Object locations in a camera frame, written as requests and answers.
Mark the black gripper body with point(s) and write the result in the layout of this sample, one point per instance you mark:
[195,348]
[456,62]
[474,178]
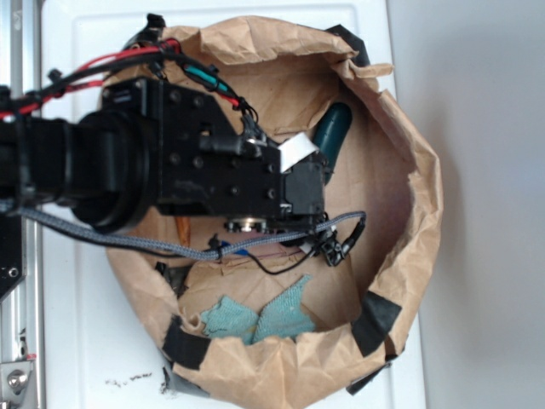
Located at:
[188,160]

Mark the dark green plastic pickle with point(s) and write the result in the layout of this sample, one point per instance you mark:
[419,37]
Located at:
[330,134]

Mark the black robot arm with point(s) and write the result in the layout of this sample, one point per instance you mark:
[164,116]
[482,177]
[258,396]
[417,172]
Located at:
[82,166]

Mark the orange conch seashell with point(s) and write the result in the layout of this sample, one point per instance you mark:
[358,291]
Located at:
[183,226]

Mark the light blue cloth rag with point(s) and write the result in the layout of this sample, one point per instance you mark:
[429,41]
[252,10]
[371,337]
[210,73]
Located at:
[282,317]

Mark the brown paper bag bin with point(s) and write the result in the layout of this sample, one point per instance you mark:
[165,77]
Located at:
[363,309]

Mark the black mounting plate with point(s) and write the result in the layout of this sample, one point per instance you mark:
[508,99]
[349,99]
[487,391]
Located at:
[11,254]

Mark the aluminium frame rail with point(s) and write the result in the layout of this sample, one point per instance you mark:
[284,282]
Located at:
[22,333]

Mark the metal corner bracket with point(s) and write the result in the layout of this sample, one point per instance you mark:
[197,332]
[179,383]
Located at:
[18,385]

